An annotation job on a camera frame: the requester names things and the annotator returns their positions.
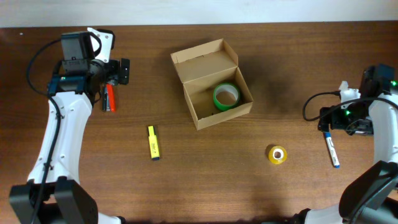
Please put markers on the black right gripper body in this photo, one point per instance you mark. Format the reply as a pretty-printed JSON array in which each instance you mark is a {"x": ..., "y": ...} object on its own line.
[{"x": 354, "y": 119}]

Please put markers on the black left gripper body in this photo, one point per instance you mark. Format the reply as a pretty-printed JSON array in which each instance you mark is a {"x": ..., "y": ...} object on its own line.
[{"x": 109, "y": 70}]

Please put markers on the blue white marker pen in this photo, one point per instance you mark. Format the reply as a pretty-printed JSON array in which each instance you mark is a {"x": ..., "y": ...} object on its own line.
[{"x": 332, "y": 151}]

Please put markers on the cardboard box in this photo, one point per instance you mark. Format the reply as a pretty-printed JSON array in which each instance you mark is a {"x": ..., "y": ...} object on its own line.
[{"x": 201, "y": 69}]

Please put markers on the yellow tape roll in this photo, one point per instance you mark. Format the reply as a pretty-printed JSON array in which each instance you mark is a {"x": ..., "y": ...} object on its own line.
[{"x": 277, "y": 155}]

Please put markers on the yellow highlighter marker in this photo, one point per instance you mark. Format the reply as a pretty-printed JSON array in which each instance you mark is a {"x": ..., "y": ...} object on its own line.
[{"x": 153, "y": 144}]

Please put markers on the green tape roll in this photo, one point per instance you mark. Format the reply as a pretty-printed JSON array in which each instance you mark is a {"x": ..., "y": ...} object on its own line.
[{"x": 226, "y": 96}]

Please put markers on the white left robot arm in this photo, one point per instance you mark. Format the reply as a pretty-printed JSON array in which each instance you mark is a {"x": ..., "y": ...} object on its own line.
[{"x": 52, "y": 193}]

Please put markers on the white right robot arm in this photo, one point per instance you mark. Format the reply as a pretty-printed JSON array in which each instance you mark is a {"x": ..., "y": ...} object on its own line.
[{"x": 366, "y": 200}]

